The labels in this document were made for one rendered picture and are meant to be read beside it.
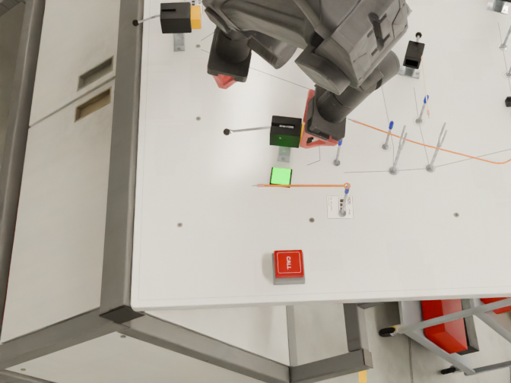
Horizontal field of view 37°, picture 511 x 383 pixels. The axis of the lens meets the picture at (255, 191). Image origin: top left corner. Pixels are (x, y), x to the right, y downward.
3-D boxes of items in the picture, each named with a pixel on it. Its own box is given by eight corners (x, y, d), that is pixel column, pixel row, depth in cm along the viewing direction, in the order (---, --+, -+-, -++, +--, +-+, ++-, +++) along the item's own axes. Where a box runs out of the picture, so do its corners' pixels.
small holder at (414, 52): (425, 50, 161) (432, 26, 154) (417, 83, 156) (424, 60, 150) (404, 45, 161) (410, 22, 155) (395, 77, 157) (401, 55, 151)
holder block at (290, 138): (271, 127, 145) (272, 115, 141) (300, 130, 144) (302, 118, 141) (269, 145, 143) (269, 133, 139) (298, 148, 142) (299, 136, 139)
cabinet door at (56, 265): (-2, 342, 157) (112, 300, 140) (26, 128, 184) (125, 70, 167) (6, 345, 158) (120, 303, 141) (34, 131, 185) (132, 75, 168)
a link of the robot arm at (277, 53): (241, -40, 107) (201, 6, 107) (301, 9, 105) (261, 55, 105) (254, -8, 119) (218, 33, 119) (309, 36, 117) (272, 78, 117)
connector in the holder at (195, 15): (192, 14, 157) (190, 5, 155) (201, 14, 157) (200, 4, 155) (192, 29, 155) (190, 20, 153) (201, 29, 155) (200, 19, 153)
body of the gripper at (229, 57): (253, 36, 127) (261, 7, 121) (245, 84, 122) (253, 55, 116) (215, 28, 127) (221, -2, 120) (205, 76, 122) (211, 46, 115)
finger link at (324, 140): (321, 131, 144) (346, 107, 137) (318, 163, 141) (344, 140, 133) (289, 119, 142) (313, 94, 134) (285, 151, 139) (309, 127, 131)
